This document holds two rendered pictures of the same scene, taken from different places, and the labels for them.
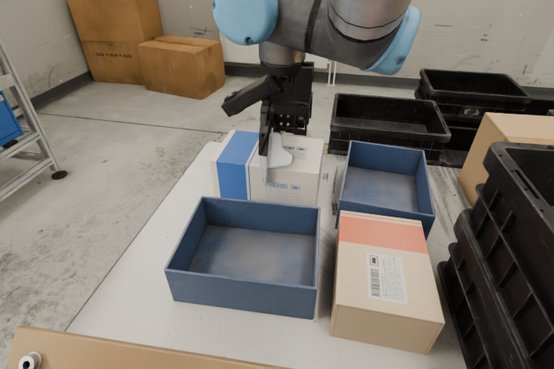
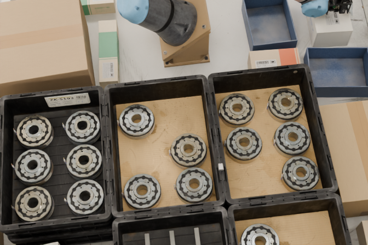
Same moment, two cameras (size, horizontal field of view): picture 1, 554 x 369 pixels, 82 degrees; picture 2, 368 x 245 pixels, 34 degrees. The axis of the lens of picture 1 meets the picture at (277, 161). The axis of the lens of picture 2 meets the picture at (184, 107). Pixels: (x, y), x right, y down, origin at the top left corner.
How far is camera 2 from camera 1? 172 cm
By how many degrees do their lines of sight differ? 54
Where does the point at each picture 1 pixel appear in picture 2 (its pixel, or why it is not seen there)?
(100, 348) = not seen: outside the picture
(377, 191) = (342, 75)
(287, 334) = (242, 50)
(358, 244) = (279, 56)
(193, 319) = (237, 18)
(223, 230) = (281, 12)
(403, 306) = not seen: hidden behind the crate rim
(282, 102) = not seen: outside the picture
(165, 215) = not seen: outside the picture
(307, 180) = (315, 31)
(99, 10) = not seen: outside the picture
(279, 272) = (267, 40)
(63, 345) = not seen: outside the picture
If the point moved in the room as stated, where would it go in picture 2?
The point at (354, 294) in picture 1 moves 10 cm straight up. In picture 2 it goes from (254, 56) to (257, 39)
